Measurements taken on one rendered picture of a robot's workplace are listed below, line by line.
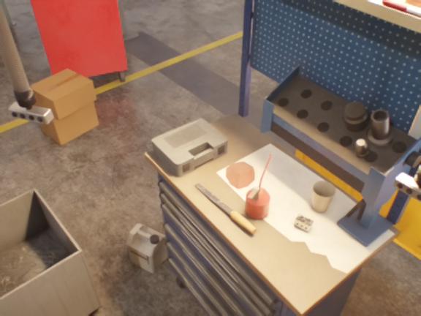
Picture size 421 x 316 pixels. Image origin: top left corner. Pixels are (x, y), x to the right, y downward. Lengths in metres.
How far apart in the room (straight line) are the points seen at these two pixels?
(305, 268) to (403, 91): 0.62
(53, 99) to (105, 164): 0.61
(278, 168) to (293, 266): 0.46
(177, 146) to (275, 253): 0.58
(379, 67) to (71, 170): 2.40
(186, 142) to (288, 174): 0.43
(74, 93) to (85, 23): 0.74
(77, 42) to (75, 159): 1.10
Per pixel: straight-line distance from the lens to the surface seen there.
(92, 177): 3.07
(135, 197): 2.85
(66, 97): 3.24
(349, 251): 1.43
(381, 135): 1.28
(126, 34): 5.00
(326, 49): 1.44
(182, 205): 1.61
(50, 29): 3.75
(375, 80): 1.36
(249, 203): 1.40
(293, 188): 1.57
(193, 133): 1.68
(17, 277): 2.27
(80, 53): 3.86
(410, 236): 2.54
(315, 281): 1.34
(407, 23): 1.04
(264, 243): 1.39
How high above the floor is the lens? 2.06
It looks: 42 degrees down
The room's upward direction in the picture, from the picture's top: straight up
